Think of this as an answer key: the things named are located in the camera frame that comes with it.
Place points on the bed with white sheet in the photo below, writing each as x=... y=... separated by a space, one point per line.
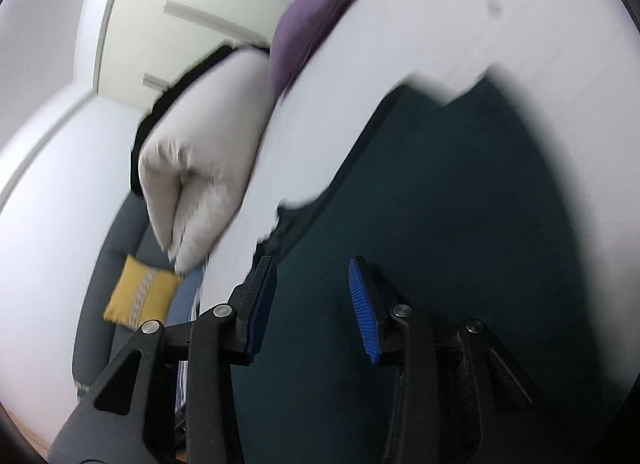
x=425 y=19

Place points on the grey upholstered headboard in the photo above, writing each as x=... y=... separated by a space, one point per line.
x=95 y=324

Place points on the purple cushion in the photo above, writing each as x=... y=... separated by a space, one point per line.
x=305 y=24

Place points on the dark green sweater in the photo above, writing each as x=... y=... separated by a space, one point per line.
x=450 y=219

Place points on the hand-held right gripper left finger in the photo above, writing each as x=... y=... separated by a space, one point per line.
x=262 y=309

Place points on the yellow patterned cushion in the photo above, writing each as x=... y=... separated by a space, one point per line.
x=125 y=294

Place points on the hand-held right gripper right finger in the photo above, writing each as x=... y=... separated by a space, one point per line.
x=364 y=314

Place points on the beige folded duvet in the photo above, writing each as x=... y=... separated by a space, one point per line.
x=210 y=144

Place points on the cream wardrobe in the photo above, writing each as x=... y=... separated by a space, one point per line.
x=140 y=44

